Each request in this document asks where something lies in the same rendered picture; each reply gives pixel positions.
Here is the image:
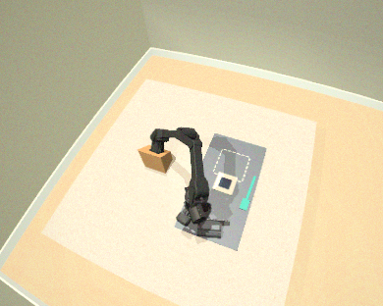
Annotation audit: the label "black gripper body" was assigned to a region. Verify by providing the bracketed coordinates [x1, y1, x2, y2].
[176, 201, 192, 227]

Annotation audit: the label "white square tile with dark blue centre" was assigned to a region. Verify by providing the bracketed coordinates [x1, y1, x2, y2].
[213, 172, 238, 195]

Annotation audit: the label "teal small trowel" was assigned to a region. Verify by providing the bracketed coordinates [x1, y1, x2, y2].
[240, 177, 256, 211]

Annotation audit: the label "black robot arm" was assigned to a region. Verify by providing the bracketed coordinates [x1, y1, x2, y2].
[148, 127, 212, 225]

